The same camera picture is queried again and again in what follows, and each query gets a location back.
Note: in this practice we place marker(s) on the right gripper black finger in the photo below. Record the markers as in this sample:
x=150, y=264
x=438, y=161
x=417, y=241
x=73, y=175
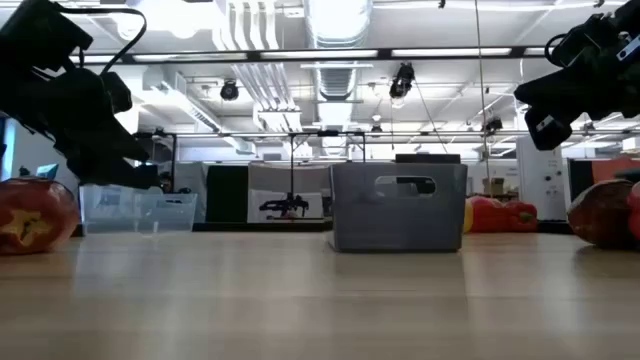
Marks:
x=590, y=42
x=550, y=92

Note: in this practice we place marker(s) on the clear plastic bin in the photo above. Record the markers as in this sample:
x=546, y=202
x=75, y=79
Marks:
x=165, y=215

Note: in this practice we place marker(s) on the white rectangular ceiling duct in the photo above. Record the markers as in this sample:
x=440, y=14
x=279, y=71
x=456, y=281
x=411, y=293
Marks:
x=190, y=110

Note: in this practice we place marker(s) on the orange wall panel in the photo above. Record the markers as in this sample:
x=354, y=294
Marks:
x=612, y=170

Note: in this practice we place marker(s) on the black ceiling spotlight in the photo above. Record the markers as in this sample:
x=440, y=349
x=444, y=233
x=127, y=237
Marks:
x=230, y=90
x=402, y=80
x=493, y=125

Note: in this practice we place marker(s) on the gray plastic basket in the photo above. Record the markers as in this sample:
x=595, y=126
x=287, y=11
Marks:
x=360, y=220

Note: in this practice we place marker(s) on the black narrow wall panel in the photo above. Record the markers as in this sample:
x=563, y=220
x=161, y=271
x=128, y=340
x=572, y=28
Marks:
x=580, y=175

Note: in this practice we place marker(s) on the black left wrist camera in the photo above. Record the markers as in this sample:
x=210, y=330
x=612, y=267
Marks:
x=117, y=92

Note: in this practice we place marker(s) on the black background rig frame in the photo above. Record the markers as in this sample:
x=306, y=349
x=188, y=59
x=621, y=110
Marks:
x=292, y=165

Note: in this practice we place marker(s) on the white partition panel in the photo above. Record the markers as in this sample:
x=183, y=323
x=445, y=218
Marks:
x=270, y=180

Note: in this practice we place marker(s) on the red apple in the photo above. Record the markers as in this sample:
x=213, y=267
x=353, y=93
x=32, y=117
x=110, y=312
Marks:
x=600, y=215

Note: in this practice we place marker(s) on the white column with switches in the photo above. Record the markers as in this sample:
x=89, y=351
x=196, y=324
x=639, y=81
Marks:
x=542, y=180

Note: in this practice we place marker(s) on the brown cardboard box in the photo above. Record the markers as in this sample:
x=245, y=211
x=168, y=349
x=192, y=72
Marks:
x=495, y=186

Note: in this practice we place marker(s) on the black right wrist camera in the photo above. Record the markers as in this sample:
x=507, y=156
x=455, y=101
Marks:
x=547, y=130

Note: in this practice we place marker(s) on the black partition panel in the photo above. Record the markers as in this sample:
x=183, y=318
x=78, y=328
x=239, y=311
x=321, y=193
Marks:
x=227, y=192

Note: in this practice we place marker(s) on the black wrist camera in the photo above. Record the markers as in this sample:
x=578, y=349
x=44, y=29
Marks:
x=117, y=92
x=547, y=130

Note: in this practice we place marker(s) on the black table frame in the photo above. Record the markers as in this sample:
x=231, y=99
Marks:
x=260, y=226

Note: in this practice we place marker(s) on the red bell pepper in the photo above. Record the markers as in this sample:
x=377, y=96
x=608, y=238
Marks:
x=45, y=210
x=636, y=210
x=522, y=217
x=487, y=215

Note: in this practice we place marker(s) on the black background robot arm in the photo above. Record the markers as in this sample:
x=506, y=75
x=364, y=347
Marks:
x=287, y=205

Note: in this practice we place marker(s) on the silver ceiling air duct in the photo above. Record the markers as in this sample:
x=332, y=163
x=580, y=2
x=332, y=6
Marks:
x=337, y=30

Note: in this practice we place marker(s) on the yellow bell pepper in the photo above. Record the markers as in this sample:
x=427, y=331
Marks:
x=468, y=216

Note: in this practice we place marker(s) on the white ceiling pipe bundle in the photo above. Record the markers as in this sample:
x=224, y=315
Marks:
x=260, y=50

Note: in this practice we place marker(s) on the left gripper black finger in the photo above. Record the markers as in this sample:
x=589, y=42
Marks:
x=120, y=175
x=110, y=145

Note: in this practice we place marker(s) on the blue lit monitor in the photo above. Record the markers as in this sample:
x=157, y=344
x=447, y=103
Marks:
x=47, y=171

